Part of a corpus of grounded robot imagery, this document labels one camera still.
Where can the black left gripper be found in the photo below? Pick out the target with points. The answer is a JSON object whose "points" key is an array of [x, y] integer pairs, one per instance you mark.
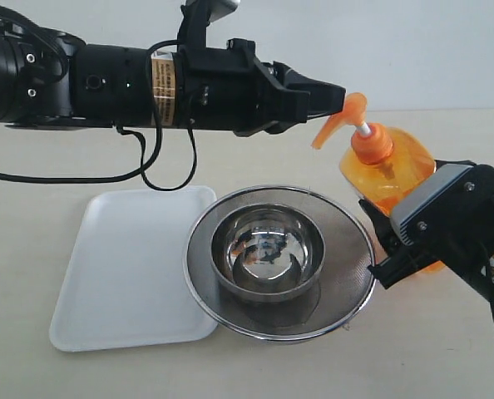
{"points": [[230, 89]]}

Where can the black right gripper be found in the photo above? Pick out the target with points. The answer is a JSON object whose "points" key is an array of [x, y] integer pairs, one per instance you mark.
{"points": [[467, 249]]}

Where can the orange dish soap pump bottle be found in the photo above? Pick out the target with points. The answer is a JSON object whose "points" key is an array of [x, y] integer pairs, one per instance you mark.
{"points": [[383, 164]]}

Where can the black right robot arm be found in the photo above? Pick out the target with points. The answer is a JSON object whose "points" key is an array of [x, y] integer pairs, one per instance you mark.
{"points": [[448, 218]]}

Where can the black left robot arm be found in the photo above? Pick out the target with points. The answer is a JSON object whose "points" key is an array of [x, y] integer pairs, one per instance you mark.
{"points": [[53, 80]]}

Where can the small stainless steel bowl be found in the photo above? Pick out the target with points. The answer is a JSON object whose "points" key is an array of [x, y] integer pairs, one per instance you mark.
{"points": [[267, 253]]}

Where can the steel mesh strainer basin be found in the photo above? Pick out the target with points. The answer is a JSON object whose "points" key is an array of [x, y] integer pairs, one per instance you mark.
{"points": [[344, 287]]}

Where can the white rectangular foam tray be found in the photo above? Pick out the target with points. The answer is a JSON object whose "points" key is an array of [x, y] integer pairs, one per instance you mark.
{"points": [[125, 284]]}

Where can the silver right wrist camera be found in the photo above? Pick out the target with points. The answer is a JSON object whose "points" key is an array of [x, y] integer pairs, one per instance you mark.
{"points": [[448, 197]]}

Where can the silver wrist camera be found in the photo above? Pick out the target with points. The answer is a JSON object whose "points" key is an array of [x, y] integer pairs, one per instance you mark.
{"points": [[448, 197], [213, 10]]}

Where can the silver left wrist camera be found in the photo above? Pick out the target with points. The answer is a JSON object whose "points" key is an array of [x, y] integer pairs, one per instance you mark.
{"points": [[213, 10]]}

